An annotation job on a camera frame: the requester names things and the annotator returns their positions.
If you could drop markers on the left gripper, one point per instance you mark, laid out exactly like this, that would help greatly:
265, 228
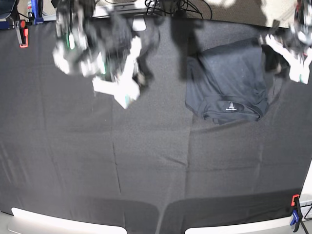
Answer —
288, 52

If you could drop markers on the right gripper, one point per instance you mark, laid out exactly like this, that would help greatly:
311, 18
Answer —
114, 65

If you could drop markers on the dark navy t-shirt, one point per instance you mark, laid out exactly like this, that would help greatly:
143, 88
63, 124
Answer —
227, 83

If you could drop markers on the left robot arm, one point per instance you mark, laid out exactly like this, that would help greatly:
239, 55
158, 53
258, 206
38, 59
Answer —
302, 18

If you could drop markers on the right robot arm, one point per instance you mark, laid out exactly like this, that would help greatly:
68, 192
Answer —
75, 18

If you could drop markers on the black table cover cloth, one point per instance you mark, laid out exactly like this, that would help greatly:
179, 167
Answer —
154, 168

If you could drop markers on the blue clamp top left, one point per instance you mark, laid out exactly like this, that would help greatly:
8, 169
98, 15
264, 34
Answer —
35, 10

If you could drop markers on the red black clamp left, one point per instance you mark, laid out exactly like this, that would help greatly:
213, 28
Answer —
22, 33

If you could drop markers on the blue orange clamp bottom right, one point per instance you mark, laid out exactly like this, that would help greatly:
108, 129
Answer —
297, 217

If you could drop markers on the white mount plate top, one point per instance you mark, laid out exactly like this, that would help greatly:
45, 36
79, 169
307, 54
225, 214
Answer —
139, 25

